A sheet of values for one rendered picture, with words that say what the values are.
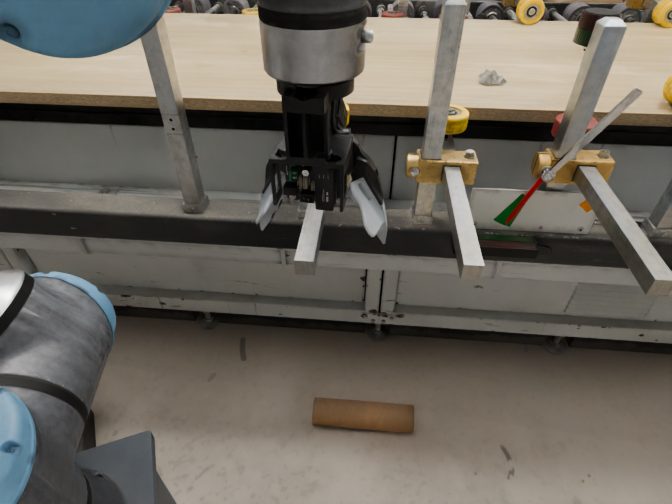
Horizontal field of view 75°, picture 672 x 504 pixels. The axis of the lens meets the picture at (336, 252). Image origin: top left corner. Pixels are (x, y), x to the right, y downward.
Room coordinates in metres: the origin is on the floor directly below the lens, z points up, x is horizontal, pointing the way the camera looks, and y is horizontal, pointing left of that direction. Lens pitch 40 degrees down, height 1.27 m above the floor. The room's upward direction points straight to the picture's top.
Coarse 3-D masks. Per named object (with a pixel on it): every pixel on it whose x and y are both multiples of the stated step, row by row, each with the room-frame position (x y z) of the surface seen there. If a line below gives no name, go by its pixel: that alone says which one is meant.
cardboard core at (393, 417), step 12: (324, 408) 0.68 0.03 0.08; (336, 408) 0.68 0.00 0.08; (348, 408) 0.68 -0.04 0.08; (360, 408) 0.68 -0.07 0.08; (372, 408) 0.68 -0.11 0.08; (384, 408) 0.68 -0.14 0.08; (396, 408) 0.68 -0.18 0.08; (408, 408) 0.68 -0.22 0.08; (312, 420) 0.66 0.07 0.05; (324, 420) 0.66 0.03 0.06; (336, 420) 0.65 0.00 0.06; (348, 420) 0.65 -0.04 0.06; (360, 420) 0.65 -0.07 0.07; (372, 420) 0.65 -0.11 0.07; (384, 420) 0.65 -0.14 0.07; (396, 420) 0.65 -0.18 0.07; (408, 420) 0.65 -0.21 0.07; (408, 432) 0.63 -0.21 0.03
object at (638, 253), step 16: (576, 176) 0.73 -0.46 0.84; (592, 176) 0.69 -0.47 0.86; (592, 192) 0.65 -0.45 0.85; (608, 192) 0.64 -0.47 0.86; (592, 208) 0.63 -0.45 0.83; (608, 208) 0.59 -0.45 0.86; (624, 208) 0.59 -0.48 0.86; (608, 224) 0.57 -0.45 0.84; (624, 224) 0.55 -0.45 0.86; (624, 240) 0.52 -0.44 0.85; (640, 240) 0.51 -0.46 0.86; (624, 256) 0.50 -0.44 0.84; (640, 256) 0.47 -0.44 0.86; (656, 256) 0.47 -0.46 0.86; (640, 272) 0.45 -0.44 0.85; (656, 272) 0.44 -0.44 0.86; (656, 288) 0.42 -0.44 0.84
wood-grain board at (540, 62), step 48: (0, 48) 1.35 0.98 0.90; (192, 48) 1.35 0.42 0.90; (240, 48) 1.35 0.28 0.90; (384, 48) 1.35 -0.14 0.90; (432, 48) 1.35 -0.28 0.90; (480, 48) 1.35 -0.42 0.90; (528, 48) 1.35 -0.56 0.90; (576, 48) 1.35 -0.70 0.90; (624, 48) 1.35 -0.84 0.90; (0, 96) 1.01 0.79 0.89; (48, 96) 1.00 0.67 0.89; (96, 96) 0.99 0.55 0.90; (144, 96) 0.98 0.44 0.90; (192, 96) 0.98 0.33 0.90; (240, 96) 0.98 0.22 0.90; (384, 96) 0.98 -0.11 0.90; (480, 96) 0.98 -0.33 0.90; (528, 96) 0.98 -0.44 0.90; (624, 96) 0.98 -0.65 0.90
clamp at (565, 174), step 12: (540, 156) 0.76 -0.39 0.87; (552, 156) 0.75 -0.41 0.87; (576, 156) 0.75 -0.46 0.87; (588, 156) 0.75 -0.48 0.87; (540, 168) 0.74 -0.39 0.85; (564, 168) 0.74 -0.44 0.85; (576, 168) 0.73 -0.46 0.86; (600, 168) 0.73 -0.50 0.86; (612, 168) 0.73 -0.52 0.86; (552, 180) 0.74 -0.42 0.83; (564, 180) 0.73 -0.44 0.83
